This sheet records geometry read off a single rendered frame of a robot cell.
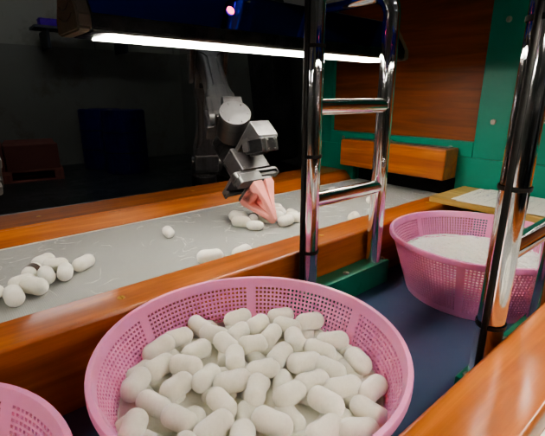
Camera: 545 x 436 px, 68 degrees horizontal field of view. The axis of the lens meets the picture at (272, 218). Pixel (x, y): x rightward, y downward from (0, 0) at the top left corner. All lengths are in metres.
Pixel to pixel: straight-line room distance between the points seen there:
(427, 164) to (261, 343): 0.68
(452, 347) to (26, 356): 0.47
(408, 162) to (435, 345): 0.55
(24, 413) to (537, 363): 0.40
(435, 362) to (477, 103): 0.64
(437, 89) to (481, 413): 0.83
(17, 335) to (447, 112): 0.93
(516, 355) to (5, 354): 0.44
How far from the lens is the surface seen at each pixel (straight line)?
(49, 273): 0.59
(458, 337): 0.59
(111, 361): 0.40
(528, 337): 0.44
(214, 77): 0.92
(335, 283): 0.60
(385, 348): 0.40
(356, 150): 1.10
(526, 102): 0.38
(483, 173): 1.01
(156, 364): 0.40
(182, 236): 0.72
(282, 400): 0.36
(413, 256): 0.62
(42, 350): 0.44
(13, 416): 0.38
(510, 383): 0.38
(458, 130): 1.04
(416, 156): 1.01
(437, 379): 0.51
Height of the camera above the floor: 0.97
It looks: 17 degrees down
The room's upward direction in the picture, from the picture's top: straight up
